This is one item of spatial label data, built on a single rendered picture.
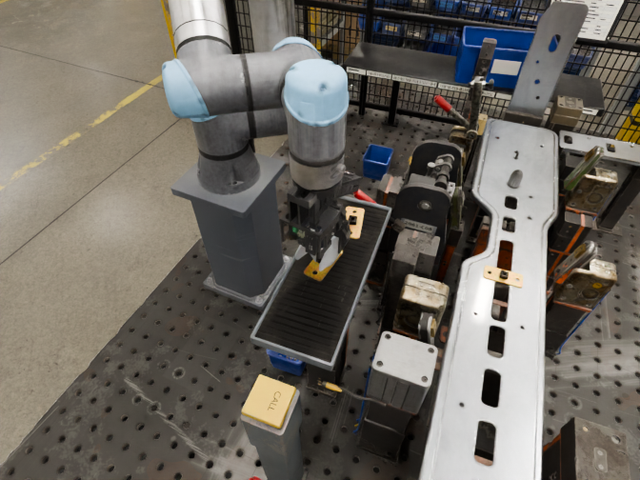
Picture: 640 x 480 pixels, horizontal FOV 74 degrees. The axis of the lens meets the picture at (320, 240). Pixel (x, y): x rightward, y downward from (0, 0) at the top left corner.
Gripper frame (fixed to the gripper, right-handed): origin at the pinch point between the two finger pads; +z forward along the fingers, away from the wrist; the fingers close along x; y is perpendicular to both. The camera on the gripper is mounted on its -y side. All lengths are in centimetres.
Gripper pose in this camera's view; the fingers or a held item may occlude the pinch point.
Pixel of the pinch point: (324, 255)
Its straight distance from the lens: 76.8
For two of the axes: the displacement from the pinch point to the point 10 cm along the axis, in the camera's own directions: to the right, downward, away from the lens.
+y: -5.2, 6.3, -5.7
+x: 8.5, 3.9, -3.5
